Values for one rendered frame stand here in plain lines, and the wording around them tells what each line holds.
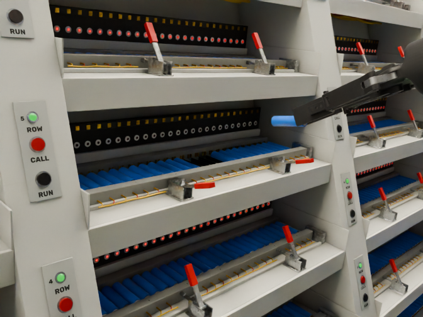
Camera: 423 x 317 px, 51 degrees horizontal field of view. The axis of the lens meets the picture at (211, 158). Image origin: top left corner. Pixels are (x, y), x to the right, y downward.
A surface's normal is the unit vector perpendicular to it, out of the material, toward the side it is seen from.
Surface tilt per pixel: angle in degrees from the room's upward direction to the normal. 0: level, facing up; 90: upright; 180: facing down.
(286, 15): 90
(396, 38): 90
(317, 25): 90
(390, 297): 21
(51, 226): 90
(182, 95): 111
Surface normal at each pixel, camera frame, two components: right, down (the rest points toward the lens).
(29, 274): 0.68, -0.09
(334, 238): -0.72, 0.14
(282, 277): 0.09, -0.96
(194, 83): 0.69, 0.26
